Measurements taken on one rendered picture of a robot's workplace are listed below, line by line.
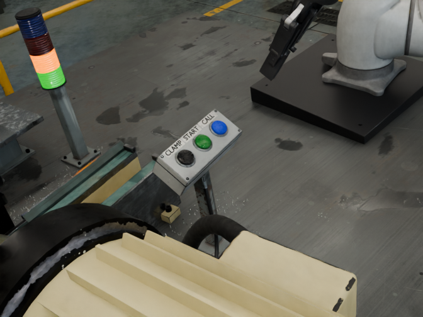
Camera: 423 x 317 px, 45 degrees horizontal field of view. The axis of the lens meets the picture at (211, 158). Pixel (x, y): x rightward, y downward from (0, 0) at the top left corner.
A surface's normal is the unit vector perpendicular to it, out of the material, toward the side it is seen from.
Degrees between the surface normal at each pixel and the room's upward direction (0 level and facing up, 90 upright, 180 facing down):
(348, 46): 92
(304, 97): 4
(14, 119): 0
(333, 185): 0
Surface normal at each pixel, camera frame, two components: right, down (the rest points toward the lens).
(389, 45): -0.23, 0.71
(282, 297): -0.52, -0.18
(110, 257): -0.60, 0.32
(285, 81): -0.13, -0.75
